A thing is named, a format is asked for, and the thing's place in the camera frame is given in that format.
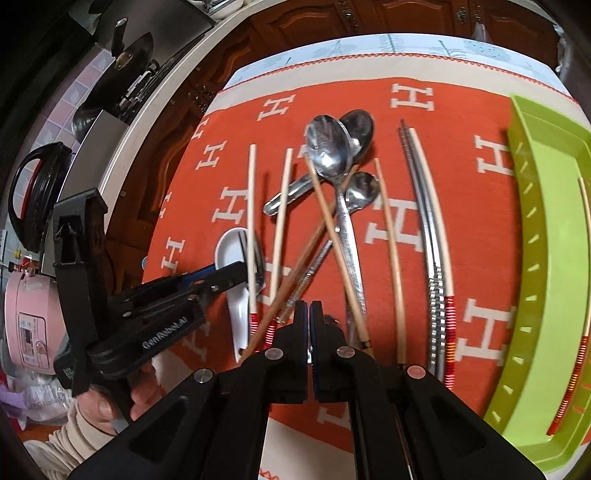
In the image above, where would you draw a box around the pale wooden chopstick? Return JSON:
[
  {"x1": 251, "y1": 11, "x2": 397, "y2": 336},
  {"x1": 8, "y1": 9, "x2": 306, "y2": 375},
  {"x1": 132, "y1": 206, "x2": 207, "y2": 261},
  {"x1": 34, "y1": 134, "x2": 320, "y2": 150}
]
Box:
[{"x1": 247, "y1": 144, "x2": 259, "y2": 337}]

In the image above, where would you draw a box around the brown wooden chopstick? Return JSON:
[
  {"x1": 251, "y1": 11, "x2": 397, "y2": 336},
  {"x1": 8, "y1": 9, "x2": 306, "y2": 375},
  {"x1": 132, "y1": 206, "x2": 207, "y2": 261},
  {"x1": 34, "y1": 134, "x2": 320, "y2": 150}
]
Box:
[{"x1": 304, "y1": 156, "x2": 374, "y2": 356}]

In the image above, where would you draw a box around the left hand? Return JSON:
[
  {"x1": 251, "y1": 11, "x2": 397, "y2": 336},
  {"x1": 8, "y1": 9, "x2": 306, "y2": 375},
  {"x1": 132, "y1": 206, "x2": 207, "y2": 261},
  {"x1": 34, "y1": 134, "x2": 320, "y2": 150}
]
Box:
[{"x1": 76, "y1": 362, "x2": 162, "y2": 435}]

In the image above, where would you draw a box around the light wooden chopstick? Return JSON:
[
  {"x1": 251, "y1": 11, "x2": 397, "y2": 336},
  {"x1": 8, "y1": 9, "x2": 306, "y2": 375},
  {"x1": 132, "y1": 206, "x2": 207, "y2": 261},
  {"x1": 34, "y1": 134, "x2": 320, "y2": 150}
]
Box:
[{"x1": 263, "y1": 147, "x2": 295, "y2": 349}]

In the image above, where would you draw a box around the pink rice cooker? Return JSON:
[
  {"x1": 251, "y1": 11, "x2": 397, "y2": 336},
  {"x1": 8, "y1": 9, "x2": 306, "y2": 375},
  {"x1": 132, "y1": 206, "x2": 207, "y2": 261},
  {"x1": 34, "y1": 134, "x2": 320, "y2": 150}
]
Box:
[{"x1": 4, "y1": 271, "x2": 66, "y2": 375}]

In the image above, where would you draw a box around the tan wooden chopstick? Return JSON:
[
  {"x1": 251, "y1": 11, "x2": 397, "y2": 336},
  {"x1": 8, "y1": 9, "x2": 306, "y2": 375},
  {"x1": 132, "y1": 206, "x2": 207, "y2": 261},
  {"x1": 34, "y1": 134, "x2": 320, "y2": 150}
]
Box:
[{"x1": 374, "y1": 158, "x2": 407, "y2": 365}]

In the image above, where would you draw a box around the white chopstick beside steel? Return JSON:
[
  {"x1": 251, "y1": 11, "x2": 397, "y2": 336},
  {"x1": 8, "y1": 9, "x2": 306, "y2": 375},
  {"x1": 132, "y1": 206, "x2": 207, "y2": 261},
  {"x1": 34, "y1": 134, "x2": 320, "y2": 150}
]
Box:
[{"x1": 407, "y1": 127, "x2": 457, "y2": 391}]

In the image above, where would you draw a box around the black kettle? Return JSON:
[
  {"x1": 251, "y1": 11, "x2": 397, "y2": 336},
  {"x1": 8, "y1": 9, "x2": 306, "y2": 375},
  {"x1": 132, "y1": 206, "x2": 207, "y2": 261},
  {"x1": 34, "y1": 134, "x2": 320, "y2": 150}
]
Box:
[{"x1": 8, "y1": 142, "x2": 72, "y2": 253}]

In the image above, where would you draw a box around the white ceramic spoon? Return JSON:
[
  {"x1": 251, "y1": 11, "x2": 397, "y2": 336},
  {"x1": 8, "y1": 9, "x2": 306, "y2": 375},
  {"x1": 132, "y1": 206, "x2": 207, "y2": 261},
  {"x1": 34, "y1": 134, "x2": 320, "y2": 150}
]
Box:
[{"x1": 214, "y1": 227, "x2": 266, "y2": 362}]

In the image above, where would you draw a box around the orange H-pattern cloth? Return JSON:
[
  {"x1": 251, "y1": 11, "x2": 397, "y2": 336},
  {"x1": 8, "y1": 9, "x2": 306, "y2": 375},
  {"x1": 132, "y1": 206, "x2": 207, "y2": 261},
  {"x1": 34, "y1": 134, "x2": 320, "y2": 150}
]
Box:
[{"x1": 140, "y1": 52, "x2": 581, "y2": 480}]

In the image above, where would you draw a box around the large steel spoon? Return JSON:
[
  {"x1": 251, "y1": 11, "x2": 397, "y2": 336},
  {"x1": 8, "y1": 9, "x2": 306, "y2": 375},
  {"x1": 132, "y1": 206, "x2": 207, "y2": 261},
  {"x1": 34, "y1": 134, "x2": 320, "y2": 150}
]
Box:
[{"x1": 303, "y1": 114, "x2": 371, "y2": 351}]

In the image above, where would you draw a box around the dark steel spoon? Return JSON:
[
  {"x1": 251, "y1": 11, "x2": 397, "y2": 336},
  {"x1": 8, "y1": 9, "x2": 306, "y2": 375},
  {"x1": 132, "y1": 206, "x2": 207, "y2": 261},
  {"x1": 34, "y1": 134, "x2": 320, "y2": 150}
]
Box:
[{"x1": 262, "y1": 109, "x2": 376, "y2": 218}]

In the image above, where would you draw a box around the black wok lid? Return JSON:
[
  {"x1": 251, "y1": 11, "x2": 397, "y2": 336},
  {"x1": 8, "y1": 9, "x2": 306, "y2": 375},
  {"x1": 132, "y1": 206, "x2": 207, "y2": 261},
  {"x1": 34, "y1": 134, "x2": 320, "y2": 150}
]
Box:
[{"x1": 71, "y1": 17, "x2": 153, "y2": 143}]

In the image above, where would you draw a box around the green plastic tray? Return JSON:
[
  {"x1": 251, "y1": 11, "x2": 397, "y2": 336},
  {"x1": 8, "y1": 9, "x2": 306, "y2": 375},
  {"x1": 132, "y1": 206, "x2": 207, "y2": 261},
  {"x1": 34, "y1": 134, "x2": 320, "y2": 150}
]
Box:
[{"x1": 485, "y1": 95, "x2": 590, "y2": 473}]

